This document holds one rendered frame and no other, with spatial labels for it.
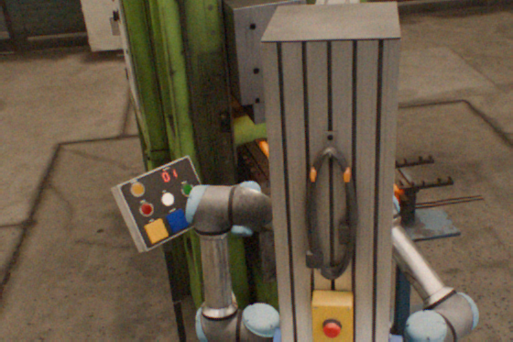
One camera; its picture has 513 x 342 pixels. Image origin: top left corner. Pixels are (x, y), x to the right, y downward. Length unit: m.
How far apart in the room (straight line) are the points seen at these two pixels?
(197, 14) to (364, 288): 1.54
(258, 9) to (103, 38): 5.68
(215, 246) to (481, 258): 2.47
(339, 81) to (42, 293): 3.16
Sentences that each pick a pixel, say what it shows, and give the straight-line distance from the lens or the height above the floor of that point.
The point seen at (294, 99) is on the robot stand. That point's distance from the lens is 1.19.
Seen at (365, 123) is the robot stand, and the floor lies 1.87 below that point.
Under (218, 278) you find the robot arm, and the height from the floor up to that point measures 1.19.
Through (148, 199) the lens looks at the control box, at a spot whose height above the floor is 1.12.
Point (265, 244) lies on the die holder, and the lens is 2.91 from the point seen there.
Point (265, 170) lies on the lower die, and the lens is 2.90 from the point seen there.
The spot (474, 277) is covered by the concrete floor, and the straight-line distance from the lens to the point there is 3.92.
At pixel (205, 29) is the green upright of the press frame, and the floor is 1.66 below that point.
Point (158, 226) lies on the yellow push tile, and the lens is 2.52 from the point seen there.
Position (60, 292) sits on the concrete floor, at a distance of 4.05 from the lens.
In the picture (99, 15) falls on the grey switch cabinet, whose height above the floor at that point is 0.53.
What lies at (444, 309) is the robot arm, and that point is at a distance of 2.05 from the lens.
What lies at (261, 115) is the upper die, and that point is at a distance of 2.67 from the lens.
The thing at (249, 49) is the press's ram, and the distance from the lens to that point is 2.57.
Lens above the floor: 2.36
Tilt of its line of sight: 29 degrees down
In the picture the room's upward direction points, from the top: 4 degrees counter-clockwise
